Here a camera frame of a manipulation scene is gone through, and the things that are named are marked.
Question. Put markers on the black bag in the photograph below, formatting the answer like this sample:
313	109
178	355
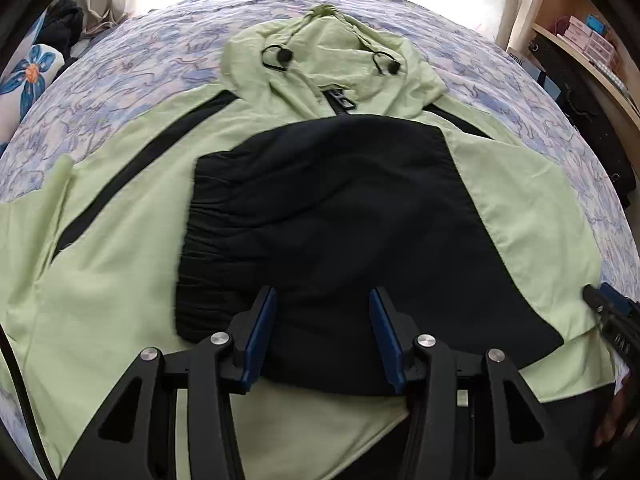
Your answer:
590	105

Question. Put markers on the blue and white box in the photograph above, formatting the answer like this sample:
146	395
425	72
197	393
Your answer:
522	62

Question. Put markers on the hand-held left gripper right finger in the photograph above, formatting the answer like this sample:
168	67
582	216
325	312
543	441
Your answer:
387	340

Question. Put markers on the dark clothes pile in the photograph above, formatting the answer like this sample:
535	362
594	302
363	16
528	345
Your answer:
62	25

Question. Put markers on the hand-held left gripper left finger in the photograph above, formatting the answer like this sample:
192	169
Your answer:
260	330

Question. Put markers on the green and black hooded jacket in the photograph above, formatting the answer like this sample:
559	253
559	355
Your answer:
325	210

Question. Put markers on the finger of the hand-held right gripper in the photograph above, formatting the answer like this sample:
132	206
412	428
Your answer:
615	300

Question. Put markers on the pink drawer organizer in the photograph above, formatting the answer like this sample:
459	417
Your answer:
582	40

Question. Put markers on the blue flower patterned pillow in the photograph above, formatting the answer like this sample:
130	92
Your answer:
30	75

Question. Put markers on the small blue box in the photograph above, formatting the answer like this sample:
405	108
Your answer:
596	24

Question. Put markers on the person's right hand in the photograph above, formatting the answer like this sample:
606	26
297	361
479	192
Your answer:
622	410

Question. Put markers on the blue cat print bed blanket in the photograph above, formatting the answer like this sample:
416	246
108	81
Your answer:
125	75

